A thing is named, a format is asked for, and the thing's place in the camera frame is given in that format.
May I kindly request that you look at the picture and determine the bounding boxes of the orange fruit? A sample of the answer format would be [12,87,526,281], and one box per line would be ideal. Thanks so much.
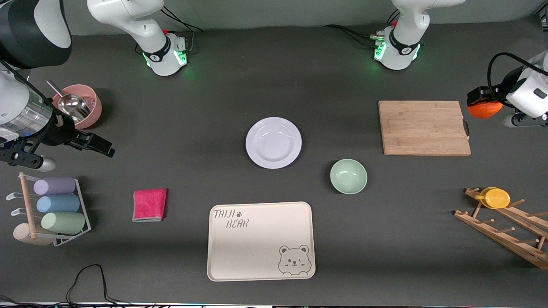
[468,99,504,119]

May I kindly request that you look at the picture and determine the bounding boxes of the white round plate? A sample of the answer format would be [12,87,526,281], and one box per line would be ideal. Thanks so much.
[245,117,302,169]

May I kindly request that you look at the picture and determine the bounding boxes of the pink bowl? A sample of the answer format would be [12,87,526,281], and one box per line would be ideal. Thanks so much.
[51,84,103,130]

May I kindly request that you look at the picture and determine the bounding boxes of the metal scoop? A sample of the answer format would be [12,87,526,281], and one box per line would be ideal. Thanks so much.
[46,80,92,122]

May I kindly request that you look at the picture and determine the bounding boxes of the purple cup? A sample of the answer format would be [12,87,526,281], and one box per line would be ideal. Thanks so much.
[33,177,77,196]

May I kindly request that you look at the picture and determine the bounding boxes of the wooden cutting board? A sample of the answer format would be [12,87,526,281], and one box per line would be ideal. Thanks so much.
[378,101,472,156]

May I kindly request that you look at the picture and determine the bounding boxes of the blue cup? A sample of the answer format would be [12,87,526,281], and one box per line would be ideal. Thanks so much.
[36,195,80,213]

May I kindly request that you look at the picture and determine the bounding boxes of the wooden rack rod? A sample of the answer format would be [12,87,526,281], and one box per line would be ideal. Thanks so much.
[19,172,37,239]

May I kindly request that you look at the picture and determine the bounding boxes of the pink folded cloth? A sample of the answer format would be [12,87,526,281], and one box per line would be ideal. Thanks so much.
[132,188,167,222]

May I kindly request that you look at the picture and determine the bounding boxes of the pale green cup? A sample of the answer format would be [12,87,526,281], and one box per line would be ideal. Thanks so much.
[41,212,86,235]

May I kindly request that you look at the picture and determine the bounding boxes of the beige cup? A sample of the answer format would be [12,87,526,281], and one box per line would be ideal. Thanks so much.
[13,223,54,246]

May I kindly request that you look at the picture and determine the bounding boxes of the yellow cup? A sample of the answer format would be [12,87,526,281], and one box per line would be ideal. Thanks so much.
[479,187,511,210]

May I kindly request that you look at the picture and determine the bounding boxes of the wooden peg drying rack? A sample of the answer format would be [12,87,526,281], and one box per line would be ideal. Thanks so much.
[454,187,548,270]

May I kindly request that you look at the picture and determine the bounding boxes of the light green bowl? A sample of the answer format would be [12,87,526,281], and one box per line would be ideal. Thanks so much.
[330,159,368,195]

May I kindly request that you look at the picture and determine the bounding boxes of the cream bear print tray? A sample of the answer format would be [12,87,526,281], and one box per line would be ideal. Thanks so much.
[207,201,316,282]

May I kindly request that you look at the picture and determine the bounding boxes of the white wire cup rack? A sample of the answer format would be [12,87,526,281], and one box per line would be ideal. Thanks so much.
[6,178,92,247]

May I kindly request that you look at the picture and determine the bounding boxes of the black table edge cable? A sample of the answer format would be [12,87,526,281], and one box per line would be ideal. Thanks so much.
[0,264,142,308]

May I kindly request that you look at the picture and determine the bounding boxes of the black right arm base cables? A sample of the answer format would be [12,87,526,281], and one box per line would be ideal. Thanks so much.
[161,6,204,54]

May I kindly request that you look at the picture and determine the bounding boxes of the black arm base cables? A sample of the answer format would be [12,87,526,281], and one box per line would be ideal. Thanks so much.
[161,6,204,54]
[323,9,401,50]

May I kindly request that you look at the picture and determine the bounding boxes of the black left arm base cables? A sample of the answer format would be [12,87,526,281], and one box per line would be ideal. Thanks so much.
[323,9,401,50]

